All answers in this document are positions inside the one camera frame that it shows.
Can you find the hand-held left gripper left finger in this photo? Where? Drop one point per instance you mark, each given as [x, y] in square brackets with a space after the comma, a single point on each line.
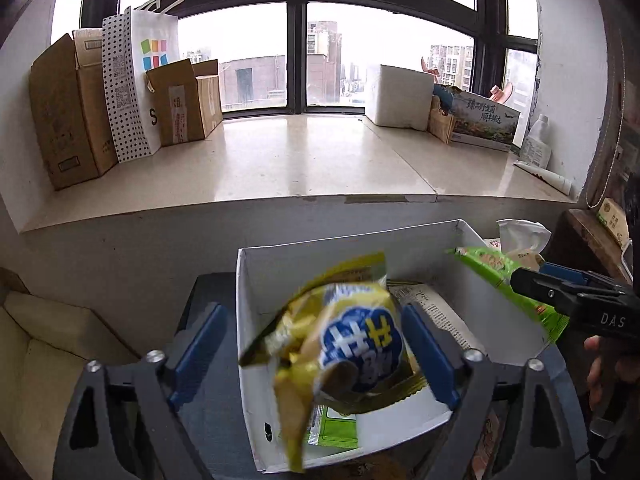
[200, 350]

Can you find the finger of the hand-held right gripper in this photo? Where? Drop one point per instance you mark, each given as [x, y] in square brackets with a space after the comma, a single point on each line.
[540, 287]
[570, 274]

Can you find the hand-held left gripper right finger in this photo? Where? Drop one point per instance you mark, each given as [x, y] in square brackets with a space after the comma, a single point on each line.
[427, 352]

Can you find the green snack packet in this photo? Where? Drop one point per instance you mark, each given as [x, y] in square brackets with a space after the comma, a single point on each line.
[487, 265]

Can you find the yellow snack packet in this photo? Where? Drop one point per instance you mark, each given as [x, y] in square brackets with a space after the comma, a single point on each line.
[360, 345]

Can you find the white cardboard box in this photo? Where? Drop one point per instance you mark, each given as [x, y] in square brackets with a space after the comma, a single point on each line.
[280, 280]

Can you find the person's right hand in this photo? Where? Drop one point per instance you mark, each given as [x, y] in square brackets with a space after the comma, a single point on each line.
[597, 375]

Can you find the wooden shelf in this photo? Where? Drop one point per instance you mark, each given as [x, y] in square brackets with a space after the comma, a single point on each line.
[585, 245]

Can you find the white printed packet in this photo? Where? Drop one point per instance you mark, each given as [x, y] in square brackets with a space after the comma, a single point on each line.
[440, 310]

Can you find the soft tissue pack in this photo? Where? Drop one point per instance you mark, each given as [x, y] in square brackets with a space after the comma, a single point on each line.
[520, 240]

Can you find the small beige carton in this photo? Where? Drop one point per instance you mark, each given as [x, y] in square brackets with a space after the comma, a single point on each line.
[612, 220]

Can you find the white tube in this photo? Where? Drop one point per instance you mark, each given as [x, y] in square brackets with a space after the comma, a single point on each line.
[542, 176]

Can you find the pale green flat packet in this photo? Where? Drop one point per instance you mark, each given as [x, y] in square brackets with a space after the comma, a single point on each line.
[335, 427]

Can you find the white plastic bottle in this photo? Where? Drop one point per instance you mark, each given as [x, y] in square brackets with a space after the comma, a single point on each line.
[535, 145]

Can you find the beige cushion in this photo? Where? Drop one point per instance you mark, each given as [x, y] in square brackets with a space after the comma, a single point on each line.
[45, 360]

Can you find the landscape printed gift box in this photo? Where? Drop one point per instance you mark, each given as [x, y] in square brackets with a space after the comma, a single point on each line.
[487, 120]

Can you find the brown woven basket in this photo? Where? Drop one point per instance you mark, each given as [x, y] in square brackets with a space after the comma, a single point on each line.
[441, 125]

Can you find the pink plastic piece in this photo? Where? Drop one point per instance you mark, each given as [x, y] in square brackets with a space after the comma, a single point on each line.
[430, 70]
[500, 94]

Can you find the marble window sill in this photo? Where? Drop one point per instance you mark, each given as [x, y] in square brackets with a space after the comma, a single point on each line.
[300, 160]

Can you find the white foam box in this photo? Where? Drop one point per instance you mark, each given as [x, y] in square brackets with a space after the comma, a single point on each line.
[397, 95]

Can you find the small open cardboard box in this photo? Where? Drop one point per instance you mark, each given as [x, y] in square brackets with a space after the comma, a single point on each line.
[185, 110]

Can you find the polka dot paper bag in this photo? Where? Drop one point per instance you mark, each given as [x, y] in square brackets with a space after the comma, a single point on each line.
[122, 100]

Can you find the tall brown cardboard box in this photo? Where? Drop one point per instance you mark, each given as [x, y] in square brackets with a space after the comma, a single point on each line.
[65, 120]

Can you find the white bag with coloured squares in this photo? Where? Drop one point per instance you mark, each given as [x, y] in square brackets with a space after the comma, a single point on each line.
[157, 30]

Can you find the black window frame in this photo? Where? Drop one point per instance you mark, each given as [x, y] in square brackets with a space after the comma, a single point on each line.
[296, 60]

